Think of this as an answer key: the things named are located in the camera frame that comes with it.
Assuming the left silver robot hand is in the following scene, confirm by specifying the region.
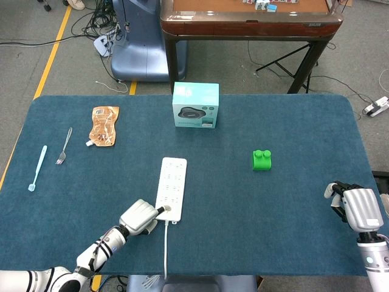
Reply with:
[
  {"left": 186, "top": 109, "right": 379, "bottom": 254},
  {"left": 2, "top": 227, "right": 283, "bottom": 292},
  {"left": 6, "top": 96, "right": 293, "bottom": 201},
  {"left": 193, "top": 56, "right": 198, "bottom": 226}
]
[{"left": 119, "top": 199, "right": 171, "bottom": 237}]

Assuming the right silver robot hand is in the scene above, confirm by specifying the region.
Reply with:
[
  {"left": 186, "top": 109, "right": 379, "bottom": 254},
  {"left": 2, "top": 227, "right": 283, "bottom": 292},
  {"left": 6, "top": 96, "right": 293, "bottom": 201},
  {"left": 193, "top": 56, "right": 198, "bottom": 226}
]
[{"left": 323, "top": 181, "right": 385, "bottom": 234}]

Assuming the white power strip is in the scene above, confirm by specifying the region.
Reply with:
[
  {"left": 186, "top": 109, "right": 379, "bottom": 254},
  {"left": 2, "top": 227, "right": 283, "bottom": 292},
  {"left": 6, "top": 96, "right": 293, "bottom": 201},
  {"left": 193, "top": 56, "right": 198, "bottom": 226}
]
[{"left": 154, "top": 156, "right": 188, "bottom": 225}]

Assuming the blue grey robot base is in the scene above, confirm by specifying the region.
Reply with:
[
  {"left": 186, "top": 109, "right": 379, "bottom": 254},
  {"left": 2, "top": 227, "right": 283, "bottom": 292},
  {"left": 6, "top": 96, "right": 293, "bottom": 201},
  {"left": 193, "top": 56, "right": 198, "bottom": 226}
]
[{"left": 126, "top": 274, "right": 259, "bottom": 292}]

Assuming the white floor socket strip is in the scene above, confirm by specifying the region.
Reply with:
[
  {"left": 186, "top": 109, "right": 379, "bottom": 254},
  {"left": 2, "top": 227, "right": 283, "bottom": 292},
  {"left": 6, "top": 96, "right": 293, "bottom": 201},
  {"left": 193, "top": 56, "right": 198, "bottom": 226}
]
[{"left": 363, "top": 96, "right": 389, "bottom": 118}]

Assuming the black object beside table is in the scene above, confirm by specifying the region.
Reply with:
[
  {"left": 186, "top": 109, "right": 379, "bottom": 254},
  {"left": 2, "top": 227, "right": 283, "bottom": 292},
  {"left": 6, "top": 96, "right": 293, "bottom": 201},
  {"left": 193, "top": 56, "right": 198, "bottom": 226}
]
[{"left": 372, "top": 170, "right": 389, "bottom": 214}]

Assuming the orange spouted drink pouch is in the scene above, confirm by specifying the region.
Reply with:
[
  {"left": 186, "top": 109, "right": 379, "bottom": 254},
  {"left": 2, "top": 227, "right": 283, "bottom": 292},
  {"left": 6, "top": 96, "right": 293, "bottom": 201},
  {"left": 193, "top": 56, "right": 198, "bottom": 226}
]
[{"left": 85, "top": 106, "right": 120, "bottom": 148}]

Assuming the silver metal fork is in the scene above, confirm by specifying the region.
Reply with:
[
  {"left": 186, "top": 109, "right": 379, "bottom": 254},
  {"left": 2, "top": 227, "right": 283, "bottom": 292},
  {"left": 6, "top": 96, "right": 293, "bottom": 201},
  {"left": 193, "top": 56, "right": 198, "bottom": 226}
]
[{"left": 55, "top": 127, "right": 74, "bottom": 165}]

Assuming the blue table cloth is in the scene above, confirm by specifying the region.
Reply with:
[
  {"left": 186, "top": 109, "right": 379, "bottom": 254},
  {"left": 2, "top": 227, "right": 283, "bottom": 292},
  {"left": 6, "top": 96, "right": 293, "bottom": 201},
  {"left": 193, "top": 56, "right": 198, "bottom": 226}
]
[{"left": 0, "top": 94, "right": 384, "bottom": 277}]

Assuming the green toy building block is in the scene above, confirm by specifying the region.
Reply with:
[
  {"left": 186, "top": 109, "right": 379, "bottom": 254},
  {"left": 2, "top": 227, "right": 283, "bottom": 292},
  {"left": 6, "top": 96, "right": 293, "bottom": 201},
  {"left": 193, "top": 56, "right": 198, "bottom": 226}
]
[{"left": 252, "top": 150, "right": 273, "bottom": 172}]

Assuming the light blue toothbrush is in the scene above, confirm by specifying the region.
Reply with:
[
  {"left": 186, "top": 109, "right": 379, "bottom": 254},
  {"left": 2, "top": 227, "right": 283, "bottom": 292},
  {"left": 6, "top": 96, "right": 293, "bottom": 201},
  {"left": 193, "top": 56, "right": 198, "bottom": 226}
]
[{"left": 27, "top": 145, "right": 49, "bottom": 193}]

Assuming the mint green speaker box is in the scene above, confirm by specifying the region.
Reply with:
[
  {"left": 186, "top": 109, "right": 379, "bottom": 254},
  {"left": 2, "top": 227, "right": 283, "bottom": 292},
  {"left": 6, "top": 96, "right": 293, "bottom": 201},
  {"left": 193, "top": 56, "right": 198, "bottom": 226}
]
[{"left": 171, "top": 81, "right": 220, "bottom": 130}]

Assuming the blue grey machine base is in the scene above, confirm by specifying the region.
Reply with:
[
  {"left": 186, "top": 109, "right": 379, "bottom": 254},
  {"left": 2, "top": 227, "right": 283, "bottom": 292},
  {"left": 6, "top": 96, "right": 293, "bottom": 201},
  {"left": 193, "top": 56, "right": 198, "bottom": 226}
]
[{"left": 110, "top": 0, "right": 188, "bottom": 83}]

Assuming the brown wooden mahjong table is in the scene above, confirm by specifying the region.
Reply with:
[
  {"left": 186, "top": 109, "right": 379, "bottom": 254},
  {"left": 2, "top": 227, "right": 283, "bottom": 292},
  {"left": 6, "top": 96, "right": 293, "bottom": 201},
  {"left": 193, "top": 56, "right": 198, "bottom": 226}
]
[{"left": 160, "top": 0, "right": 344, "bottom": 94}]

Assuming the black rolling stool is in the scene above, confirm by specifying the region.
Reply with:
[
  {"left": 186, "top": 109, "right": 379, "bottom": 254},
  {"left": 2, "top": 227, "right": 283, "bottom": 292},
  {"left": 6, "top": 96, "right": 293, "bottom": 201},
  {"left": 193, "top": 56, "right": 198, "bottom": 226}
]
[{"left": 43, "top": 0, "right": 69, "bottom": 12}]

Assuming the thin white floor cable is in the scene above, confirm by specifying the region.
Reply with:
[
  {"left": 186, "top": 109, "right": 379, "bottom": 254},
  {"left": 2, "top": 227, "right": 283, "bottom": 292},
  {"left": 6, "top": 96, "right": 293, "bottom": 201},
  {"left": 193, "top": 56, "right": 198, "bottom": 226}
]
[{"left": 95, "top": 79, "right": 130, "bottom": 94}]

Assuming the long black floor cable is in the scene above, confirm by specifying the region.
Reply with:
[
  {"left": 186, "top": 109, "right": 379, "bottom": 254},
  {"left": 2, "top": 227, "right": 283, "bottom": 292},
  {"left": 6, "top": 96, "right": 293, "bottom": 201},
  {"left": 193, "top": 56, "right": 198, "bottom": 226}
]
[{"left": 0, "top": 32, "right": 98, "bottom": 47}]

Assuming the black floor cable bundle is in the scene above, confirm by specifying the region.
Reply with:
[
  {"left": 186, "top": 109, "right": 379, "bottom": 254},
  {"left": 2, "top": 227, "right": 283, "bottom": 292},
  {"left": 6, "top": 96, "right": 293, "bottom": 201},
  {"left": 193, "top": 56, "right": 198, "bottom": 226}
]
[{"left": 71, "top": 0, "right": 123, "bottom": 41}]

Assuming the black hanging cable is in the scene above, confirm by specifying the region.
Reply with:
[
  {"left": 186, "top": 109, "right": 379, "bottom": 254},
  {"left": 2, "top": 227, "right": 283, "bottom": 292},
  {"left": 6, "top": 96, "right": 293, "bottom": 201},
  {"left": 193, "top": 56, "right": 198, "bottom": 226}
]
[{"left": 120, "top": 0, "right": 131, "bottom": 33}]

